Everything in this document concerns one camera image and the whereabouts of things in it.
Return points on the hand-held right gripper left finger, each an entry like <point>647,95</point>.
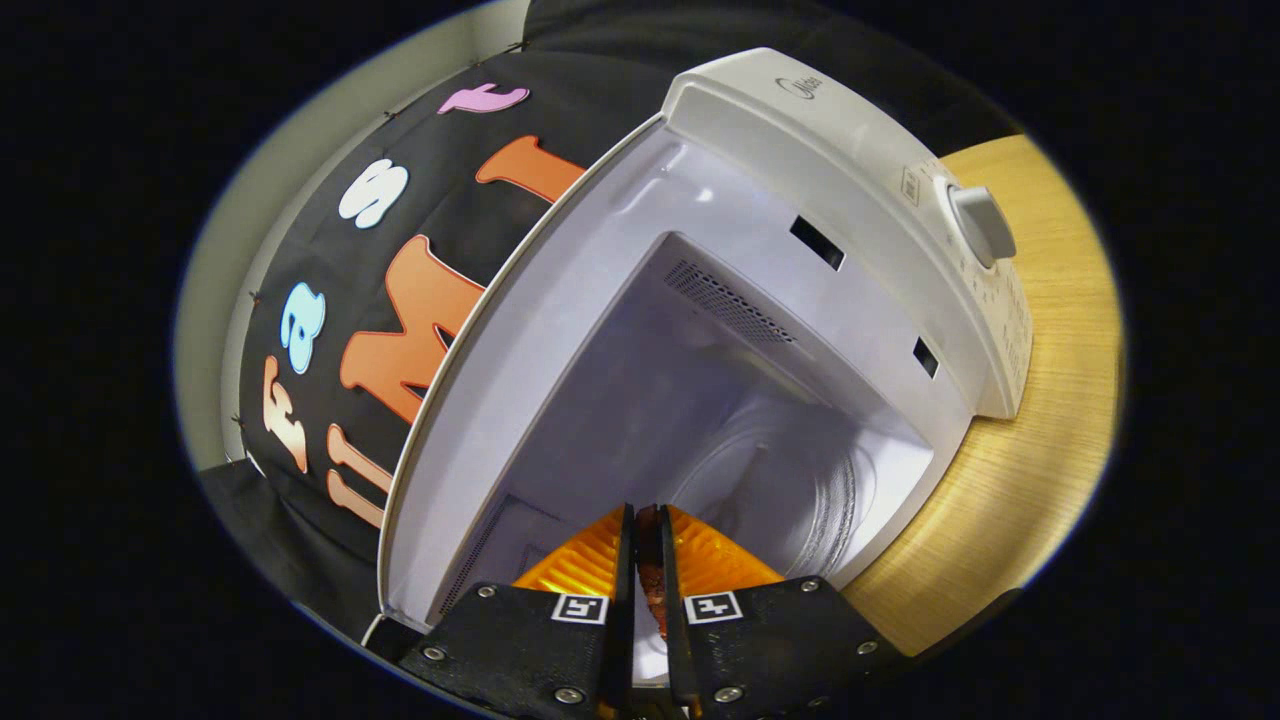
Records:
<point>622,640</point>

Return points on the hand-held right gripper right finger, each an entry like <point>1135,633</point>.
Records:
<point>676,650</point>

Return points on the reddish brown meat slice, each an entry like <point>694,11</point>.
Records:
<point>652,585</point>

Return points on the white microwave oven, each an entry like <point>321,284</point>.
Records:
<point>750,150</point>

